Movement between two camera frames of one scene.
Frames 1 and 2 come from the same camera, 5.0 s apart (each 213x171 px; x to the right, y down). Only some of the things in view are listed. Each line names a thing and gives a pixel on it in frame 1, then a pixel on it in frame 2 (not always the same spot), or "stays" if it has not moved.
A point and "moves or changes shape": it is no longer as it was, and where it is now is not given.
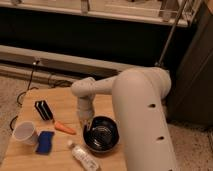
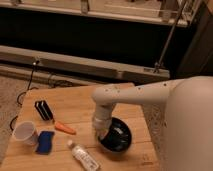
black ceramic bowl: x=102 y=135 moves or changes shape
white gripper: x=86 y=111 → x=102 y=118
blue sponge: x=44 y=142 stays
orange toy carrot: x=62 y=127 stays
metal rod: x=172 y=34 stays
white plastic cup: x=25 y=132 stays
